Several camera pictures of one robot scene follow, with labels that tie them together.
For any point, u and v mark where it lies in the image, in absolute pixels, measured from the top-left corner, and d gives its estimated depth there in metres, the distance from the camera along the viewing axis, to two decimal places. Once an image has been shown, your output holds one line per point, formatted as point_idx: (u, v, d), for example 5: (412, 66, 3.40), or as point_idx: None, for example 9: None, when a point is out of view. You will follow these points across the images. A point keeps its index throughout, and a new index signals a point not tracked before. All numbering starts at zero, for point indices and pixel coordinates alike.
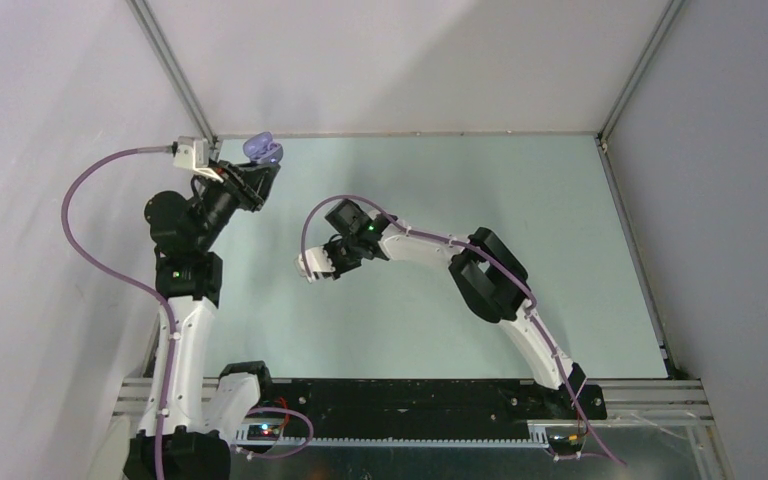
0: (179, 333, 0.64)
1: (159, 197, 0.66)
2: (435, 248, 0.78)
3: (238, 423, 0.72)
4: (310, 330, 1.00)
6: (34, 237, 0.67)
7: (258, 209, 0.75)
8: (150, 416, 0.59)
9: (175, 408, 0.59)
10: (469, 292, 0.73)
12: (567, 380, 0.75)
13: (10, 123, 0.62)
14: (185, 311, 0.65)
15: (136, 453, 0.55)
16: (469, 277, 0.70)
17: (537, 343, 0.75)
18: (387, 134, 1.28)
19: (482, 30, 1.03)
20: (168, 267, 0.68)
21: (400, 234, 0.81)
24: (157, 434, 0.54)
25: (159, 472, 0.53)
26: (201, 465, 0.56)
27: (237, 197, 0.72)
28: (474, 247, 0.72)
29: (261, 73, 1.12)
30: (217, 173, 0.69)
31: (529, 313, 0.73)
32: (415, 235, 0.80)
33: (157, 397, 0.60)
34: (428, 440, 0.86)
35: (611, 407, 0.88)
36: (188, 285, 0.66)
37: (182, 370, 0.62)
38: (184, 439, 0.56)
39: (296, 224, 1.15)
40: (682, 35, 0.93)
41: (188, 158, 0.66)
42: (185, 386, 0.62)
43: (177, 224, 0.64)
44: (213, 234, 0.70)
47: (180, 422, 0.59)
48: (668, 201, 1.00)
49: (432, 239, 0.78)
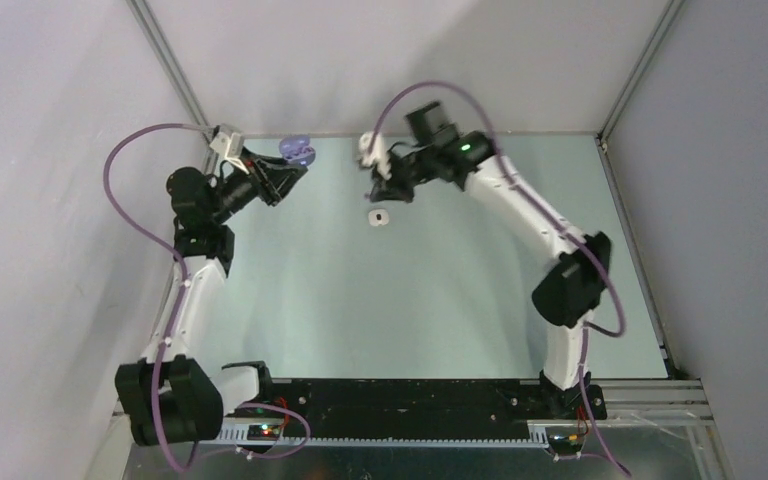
0: (189, 281, 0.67)
1: (178, 170, 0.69)
2: (541, 229, 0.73)
3: (233, 408, 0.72)
4: (310, 330, 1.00)
6: (33, 237, 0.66)
7: (276, 205, 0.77)
8: (153, 345, 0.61)
9: (178, 339, 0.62)
10: (548, 287, 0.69)
12: (582, 379, 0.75)
13: (10, 122, 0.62)
14: (198, 266, 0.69)
15: (135, 371, 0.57)
16: (567, 281, 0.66)
17: (572, 348, 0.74)
18: (387, 134, 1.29)
19: (483, 30, 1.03)
20: (185, 237, 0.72)
21: (503, 181, 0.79)
24: (157, 358, 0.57)
25: (154, 390, 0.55)
26: (193, 398, 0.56)
27: (258, 187, 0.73)
28: (592, 256, 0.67)
29: (261, 75, 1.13)
30: (244, 165, 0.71)
31: (586, 324, 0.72)
32: (519, 190, 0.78)
33: (161, 331, 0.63)
34: (429, 440, 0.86)
35: (610, 407, 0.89)
36: (203, 249, 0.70)
37: (188, 312, 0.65)
38: (181, 366, 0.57)
39: (296, 224, 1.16)
40: (682, 36, 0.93)
41: (226, 146, 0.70)
42: (189, 325, 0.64)
43: (194, 196, 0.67)
44: (228, 214, 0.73)
47: (181, 351, 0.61)
48: (667, 202, 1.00)
49: (538, 210, 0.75)
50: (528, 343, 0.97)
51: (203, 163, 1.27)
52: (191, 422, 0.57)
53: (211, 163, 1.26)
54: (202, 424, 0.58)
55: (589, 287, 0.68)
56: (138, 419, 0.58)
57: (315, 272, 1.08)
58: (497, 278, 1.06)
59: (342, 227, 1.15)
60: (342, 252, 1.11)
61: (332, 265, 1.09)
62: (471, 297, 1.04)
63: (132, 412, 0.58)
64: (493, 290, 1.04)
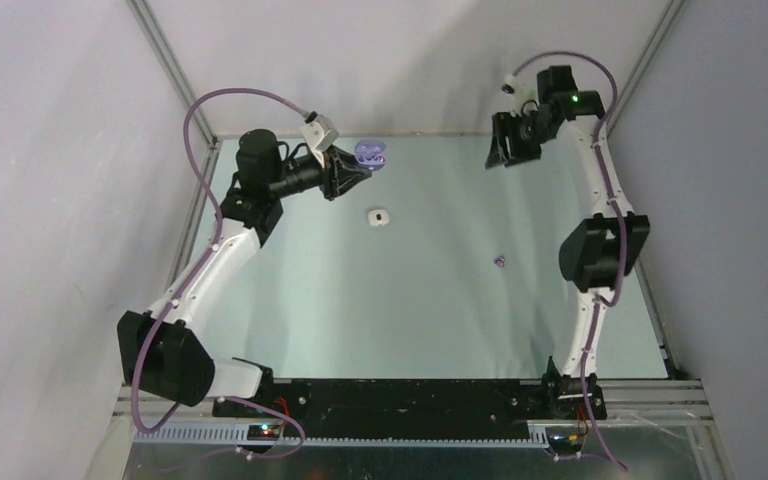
0: (217, 245, 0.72)
1: (258, 130, 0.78)
2: (593, 190, 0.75)
3: (221, 393, 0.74)
4: (311, 331, 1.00)
6: (33, 237, 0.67)
7: (328, 197, 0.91)
8: (161, 301, 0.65)
9: (184, 303, 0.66)
10: (574, 240, 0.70)
12: (583, 378, 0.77)
13: (10, 123, 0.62)
14: (231, 233, 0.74)
15: (139, 319, 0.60)
16: (586, 245, 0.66)
17: (582, 328, 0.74)
18: (388, 134, 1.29)
19: (484, 29, 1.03)
20: (236, 196, 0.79)
21: (587, 139, 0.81)
24: (155, 322, 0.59)
25: (147, 344, 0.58)
26: (179, 363, 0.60)
27: (322, 178, 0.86)
28: (623, 233, 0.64)
29: (261, 76, 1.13)
30: (322, 158, 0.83)
31: (599, 300, 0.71)
32: (594, 150, 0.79)
33: (174, 288, 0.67)
34: (428, 440, 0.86)
35: (610, 407, 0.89)
36: (244, 215, 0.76)
37: (203, 279, 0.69)
38: (175, 336, 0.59)
39: (298, 223, 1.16)
40: (681, 36, 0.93)
41: (315, 139, 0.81)
42: (201, 291, 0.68)
43: (261, 154, 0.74)
44: (288, 189, 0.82)
47: (182, 316, 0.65)
48: (666, 202, 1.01)
49: (603, 179, 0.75)
50: (530, 344, 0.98)
51: (204, 163, 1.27)
52: (170, 382, 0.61)
53: (212, 163, 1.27)
54: (179, 386, 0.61)
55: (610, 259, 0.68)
56: (128, 363, 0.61)
57: (316, 270, 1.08)
58: (498, 277, 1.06)
59: (342, 226, 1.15)
60: (343, 251, 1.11)
61: (332, 263, 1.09)
62: (472, 295, 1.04)
63: (125, 353, 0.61)
64: (495, 290, 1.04)
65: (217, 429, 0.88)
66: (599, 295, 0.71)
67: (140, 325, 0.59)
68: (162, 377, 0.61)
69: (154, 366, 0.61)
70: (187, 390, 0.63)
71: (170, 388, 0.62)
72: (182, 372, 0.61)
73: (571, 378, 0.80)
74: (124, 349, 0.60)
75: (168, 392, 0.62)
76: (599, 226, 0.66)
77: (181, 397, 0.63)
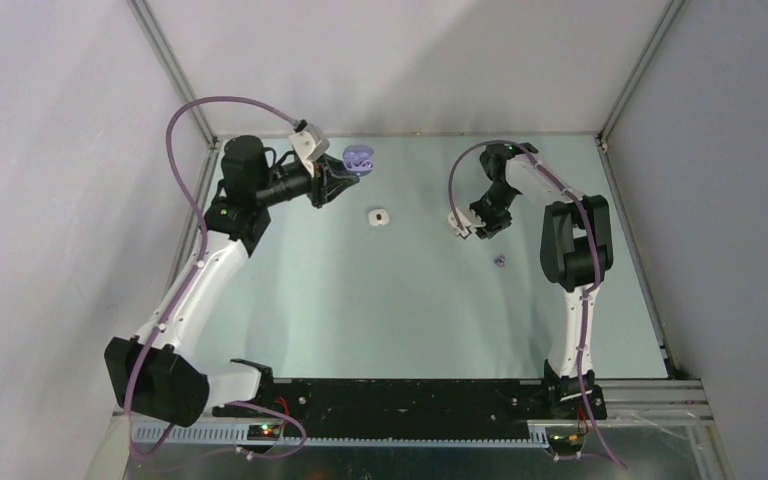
0: (203, 262, 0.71)
1: (243, 137, 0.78)
2: (548, 190, 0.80)
3: (220, 401, 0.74)
4: (310, 330, 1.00)
6: (33, 237, 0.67)
7: (314, 204, 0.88)
8: (149, 325, 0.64)
9: (171, 327, 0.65)
10: (545, 236, 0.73)
12: (581, 376, 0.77)
13: (9, 125, 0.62)
14: (217, 247, 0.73)
15: (127, 345, 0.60)
16: (557, 229, 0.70)
17: (572, 328, 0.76)
18: (387, 134, 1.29)
19: (483, 30, 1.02)
20: (222, 205, 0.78)
21: (529, 164, 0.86)
24: (143, 348, 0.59)
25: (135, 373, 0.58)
26: (171, 387, 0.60)
27: (311, 185, 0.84)
28: (582, 209, 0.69)
29: (261, 76, 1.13)
30: (313, 168, 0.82)
31: (585, 295, 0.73)
32: (540, 170, 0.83)
33: (160, 312, 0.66)
34: (428, 440, 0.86)
35: (611, 407, 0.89)
36: (230, 225, 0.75)
37: (191, 298, 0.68)
38: (164, 361, 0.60)
39: (298, 223, 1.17)
40: (681, 36, 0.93)
41: (307, 149, 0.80)
42: (188, 312, 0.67)
43: (246, 161, 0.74)
44: (275, 198, 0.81)
47: (171, 342, 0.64)
48: (667, 202, 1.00)
49: (550, 180, 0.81)
50: (530, 345, 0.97)
51: (204, 163, 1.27)
52: (164, 404, 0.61)
53: (212, 163, 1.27)
54: (173, 409, 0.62)
55: (585, 256, 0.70)
56: (119, 388, 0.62)
57: (316, 271, 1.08)
58: (498, 278, 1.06)
59: (342, 226, 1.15)
60: (342, 251, 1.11)
61: (332, 264, 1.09)
62: (473, 295, 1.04)
63: (116, 378, 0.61)
64: (494, 291, 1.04)
65: (217, 429, 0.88)
66: (585, 291, 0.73)
67: (129, 351, 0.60)
68: (156, 397, 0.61)
69: (147, 387, 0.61)
70: (181, 412, 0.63)
71: (164, 410, 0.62)
72: (174, 397, 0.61)
73: (571, 378, 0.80)
74: (115, 376, 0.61)
75: (163, 414, 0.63)
76: (564, 211, 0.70)
77: (175, 419, 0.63)
